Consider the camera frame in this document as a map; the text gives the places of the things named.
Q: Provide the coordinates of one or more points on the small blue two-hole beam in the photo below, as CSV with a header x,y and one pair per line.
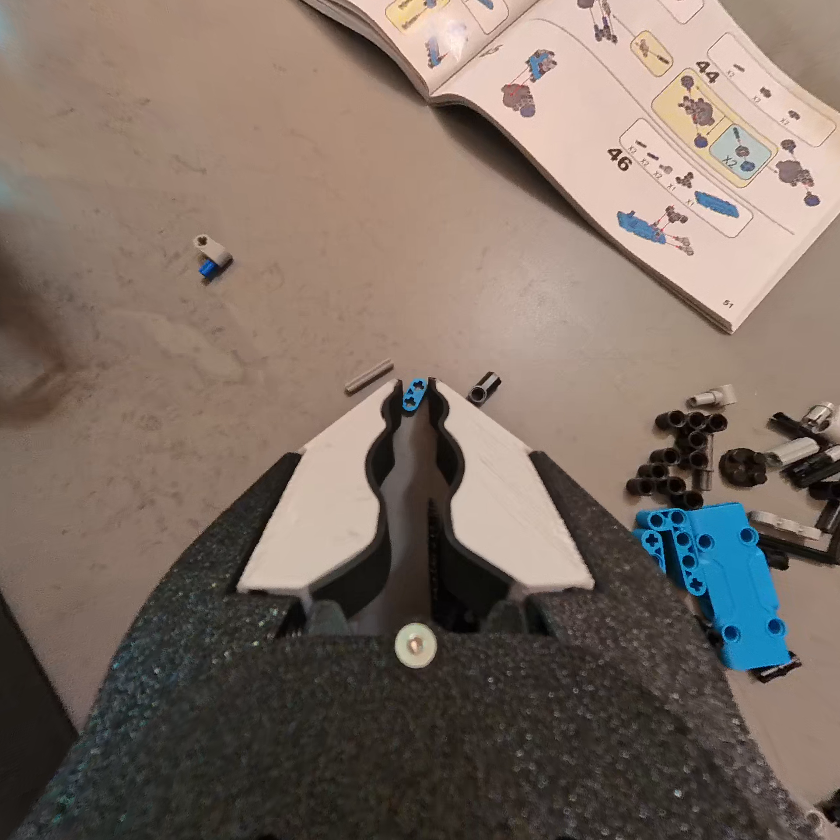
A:
x,y
414,394

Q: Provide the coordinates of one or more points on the instruction booklet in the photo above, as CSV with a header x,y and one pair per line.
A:
x,y
590,131

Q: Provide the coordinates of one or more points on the grey connector with blue pin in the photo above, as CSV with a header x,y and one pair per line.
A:
x,y
213,253

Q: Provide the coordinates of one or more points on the grey desk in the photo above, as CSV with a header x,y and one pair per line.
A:
x,y
197,459

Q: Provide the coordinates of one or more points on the blue panel piece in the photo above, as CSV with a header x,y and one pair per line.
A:
x,y
735,577

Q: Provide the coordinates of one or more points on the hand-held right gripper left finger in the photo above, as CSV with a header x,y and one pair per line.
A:
x,y
315,518

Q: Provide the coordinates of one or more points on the pile of building pieces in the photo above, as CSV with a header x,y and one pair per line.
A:
x,y
682,453

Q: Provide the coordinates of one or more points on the long grey axle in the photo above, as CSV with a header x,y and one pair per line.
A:
x,y
369,376

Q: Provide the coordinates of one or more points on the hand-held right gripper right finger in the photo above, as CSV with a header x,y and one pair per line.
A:
x,y
512,518

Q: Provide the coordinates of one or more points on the black tube connector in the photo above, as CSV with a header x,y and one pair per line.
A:
x,y
484,387

